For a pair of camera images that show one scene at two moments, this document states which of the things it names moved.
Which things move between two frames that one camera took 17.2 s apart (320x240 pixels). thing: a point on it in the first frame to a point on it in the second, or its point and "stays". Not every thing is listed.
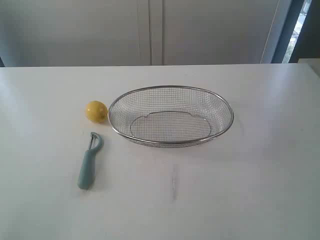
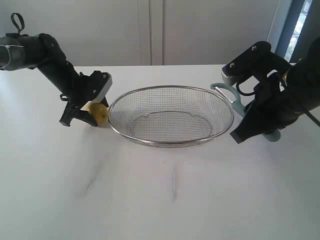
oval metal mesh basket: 170,116 stays
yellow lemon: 96,111 stays
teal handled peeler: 87,170 to 273,135
